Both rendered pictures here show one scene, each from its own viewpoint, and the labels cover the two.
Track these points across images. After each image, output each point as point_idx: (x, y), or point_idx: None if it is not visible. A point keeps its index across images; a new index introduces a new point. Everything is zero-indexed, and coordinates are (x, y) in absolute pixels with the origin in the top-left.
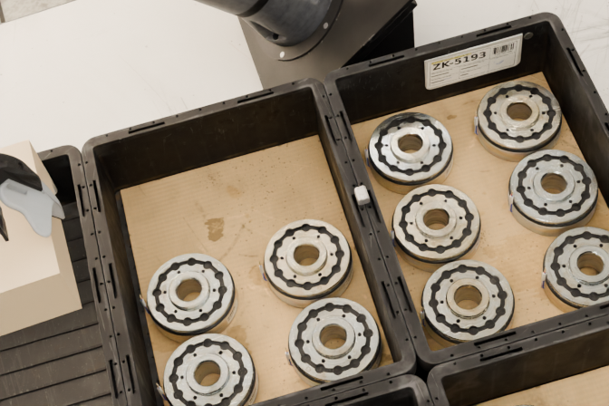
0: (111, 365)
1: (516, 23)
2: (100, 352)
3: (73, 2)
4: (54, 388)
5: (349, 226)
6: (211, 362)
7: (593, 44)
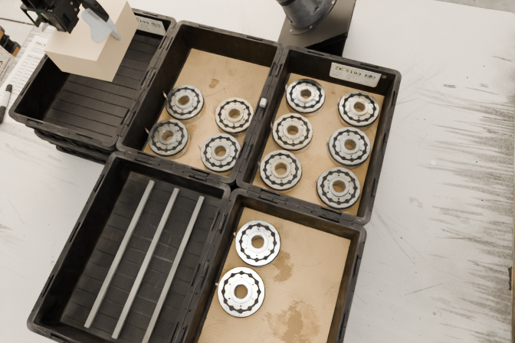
0: None
1: (381, 68)
2: None
3: None
4: (119, 107)
5: None
6: (172, 132)
7: (423, 98)
